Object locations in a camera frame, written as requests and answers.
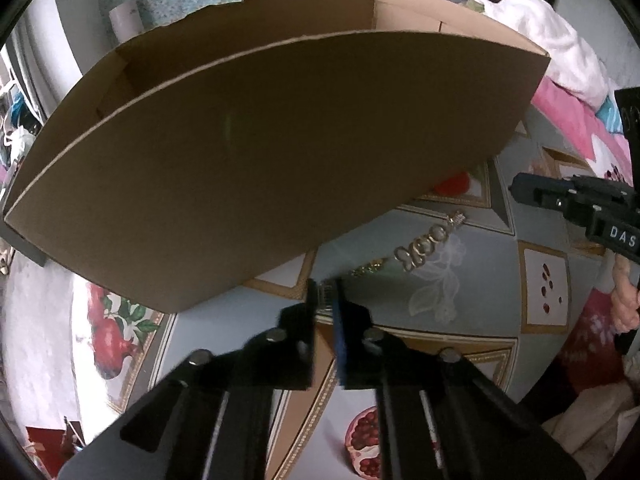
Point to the person's right hand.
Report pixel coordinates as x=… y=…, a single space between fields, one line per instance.
x=625 y=295

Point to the small silver hair clip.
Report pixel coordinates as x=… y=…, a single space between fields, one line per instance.
x=326 y=297

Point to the large cardboard box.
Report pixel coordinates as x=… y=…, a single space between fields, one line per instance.
x=250 y=160

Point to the red gift bag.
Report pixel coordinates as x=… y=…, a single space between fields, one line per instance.
x=45 y=445

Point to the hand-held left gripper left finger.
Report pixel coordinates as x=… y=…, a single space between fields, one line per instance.
x=300 y=340

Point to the beige knit garment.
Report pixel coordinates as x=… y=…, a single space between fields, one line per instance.
x=590 y=420

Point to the pink floral blanket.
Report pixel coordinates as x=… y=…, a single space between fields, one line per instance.
x=570 y=115

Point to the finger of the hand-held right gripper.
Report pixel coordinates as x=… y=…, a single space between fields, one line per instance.
x=629 y=110
x=540 y=191

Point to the fruit print tablecloth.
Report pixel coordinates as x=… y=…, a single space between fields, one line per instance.
x=450 y=310

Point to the white rolled mat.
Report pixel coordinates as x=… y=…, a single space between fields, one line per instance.
x=125 y=20

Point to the white fluffy blanket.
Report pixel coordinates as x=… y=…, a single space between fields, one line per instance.
x=550 y=45

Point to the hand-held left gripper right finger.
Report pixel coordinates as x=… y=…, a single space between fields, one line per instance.
x=342 y=345

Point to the pile of clothes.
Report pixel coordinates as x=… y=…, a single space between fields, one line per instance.
x=17 y=140

